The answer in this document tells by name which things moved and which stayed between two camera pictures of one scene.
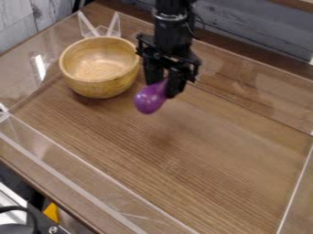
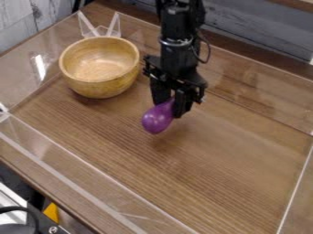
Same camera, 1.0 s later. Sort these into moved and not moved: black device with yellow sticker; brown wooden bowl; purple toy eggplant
Moved: purple toy eggplant
Not moved: black device with yellow sticker; brown wooden bowl
